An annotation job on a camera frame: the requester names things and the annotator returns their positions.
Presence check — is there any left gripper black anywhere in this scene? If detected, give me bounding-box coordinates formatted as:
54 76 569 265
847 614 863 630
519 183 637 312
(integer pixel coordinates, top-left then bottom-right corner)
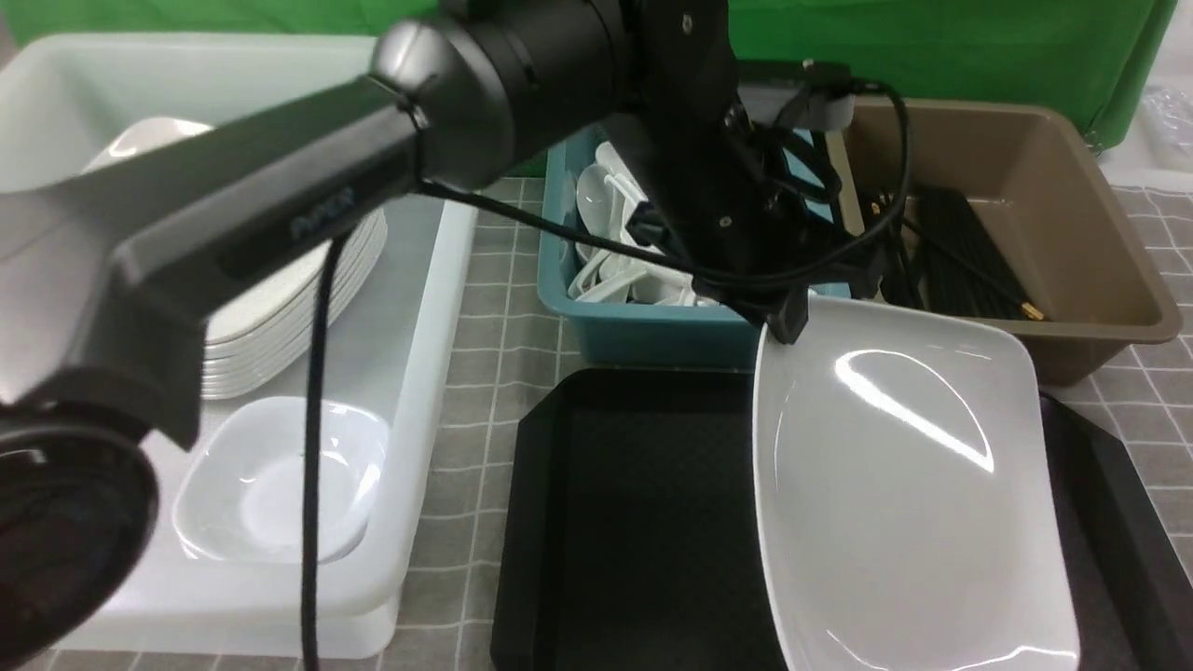
601 103 886 345

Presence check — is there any large white rice plate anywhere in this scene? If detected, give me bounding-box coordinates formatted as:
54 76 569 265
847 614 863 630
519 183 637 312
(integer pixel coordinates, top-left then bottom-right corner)
752 294 1078 670

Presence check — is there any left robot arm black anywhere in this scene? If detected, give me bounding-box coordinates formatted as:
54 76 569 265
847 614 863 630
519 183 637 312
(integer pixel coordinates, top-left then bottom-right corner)
1 1 911 670

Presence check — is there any teal plastic bin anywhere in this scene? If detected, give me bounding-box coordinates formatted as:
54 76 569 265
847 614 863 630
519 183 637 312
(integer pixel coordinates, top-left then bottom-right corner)
538 121 851 369

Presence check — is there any black chopsticks pile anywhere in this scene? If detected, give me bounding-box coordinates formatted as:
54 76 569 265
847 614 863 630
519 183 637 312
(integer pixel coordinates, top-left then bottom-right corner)
879 185 1047 322

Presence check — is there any pile of white spoons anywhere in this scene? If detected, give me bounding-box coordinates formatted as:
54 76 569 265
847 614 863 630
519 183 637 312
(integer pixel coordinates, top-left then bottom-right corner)
567 141 716 308

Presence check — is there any black serving tray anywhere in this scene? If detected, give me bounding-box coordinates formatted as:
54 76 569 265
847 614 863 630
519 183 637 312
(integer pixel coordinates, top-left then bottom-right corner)
486 369 1189 670

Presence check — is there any brown plastic bin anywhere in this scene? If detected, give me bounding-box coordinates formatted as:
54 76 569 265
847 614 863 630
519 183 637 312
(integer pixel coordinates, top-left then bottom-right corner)
907 101 1183 387

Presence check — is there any grey checked tablecloth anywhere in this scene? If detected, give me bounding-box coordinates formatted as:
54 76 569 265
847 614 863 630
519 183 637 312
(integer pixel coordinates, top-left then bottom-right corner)
0 177 1193 671

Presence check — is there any large translucent white bin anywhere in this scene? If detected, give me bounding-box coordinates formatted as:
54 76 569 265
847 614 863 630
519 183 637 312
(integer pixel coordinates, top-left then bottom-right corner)
4 33 477 660

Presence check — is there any green backdrop cloth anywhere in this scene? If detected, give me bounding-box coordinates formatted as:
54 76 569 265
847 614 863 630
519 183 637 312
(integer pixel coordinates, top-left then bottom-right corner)
4 1 1177 148

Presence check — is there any stack of white square plates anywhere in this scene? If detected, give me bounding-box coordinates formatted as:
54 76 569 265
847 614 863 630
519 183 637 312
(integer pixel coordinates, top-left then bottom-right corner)
81 117 388 401

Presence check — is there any white bowl in bin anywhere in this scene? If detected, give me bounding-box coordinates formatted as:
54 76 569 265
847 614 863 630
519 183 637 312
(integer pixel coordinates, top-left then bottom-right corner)
171 396 391 565

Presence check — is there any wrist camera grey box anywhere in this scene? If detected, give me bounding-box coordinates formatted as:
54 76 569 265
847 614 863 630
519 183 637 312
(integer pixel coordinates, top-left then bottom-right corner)
737 60 857 133

